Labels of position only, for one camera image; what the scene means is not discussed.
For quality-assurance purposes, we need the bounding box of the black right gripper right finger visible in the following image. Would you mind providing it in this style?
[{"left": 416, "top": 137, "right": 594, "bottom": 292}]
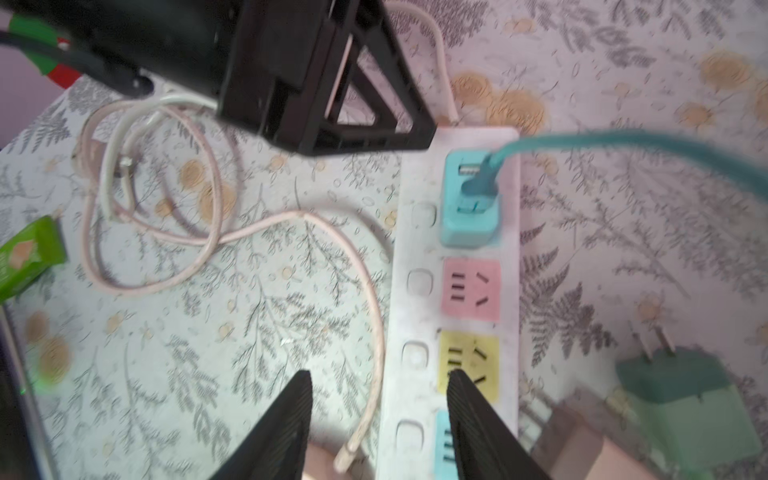
[{"left": 446, "top": 369, "right": 549, "bottom": 480}]

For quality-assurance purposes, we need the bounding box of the teal charging cable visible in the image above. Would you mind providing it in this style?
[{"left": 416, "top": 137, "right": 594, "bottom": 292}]
[{"left": 461, "top": 128, "right": 768, "bottom": 202}]

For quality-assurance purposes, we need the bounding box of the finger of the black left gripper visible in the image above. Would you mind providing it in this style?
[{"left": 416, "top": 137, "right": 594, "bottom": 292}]
[{"left": 293, "top": 1, "right": 436, "bottom": 156}]

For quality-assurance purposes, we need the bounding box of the light green charger plug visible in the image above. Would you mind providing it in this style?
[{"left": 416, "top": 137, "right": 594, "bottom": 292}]
[{"left": 615, "top": 326, "right": 763, "bottom": 479}]

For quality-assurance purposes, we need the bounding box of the teal charger plug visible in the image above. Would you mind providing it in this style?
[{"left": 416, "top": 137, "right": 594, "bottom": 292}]
[{"left": 440, "top": 150, "right": 501, "bottom": 249}]

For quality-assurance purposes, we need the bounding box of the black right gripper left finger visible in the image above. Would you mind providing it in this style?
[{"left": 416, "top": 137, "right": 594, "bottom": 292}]
[{"left": 212, "top": 370, "right": 313, "bottom": 480}]

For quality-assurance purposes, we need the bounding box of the green snack packet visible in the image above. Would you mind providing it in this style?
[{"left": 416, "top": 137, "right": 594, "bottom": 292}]
[{"left": 1, "top": 216, "right": 67, "bottom": 302}]

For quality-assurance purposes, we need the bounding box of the beige power strip cord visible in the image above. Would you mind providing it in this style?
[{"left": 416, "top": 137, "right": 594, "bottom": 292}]
[{"left": 77, "top": 0, "right": 460, "bottom": 475}]

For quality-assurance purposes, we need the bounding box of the white multicolour power strip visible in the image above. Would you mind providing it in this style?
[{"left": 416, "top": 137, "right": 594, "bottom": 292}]
[{"left": 375, "top": 127, "right": 520, "bottom": 479}]

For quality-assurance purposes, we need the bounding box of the pink charger plug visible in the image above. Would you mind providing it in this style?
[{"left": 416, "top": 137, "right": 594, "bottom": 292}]
[{"left": 518, "top": 394, "right": 656, "bottom": 480}]

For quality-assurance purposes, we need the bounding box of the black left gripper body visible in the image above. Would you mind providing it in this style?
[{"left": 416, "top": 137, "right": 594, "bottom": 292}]
[{"left": 1, "top": 1, "right": 321, "bottom": 150}]

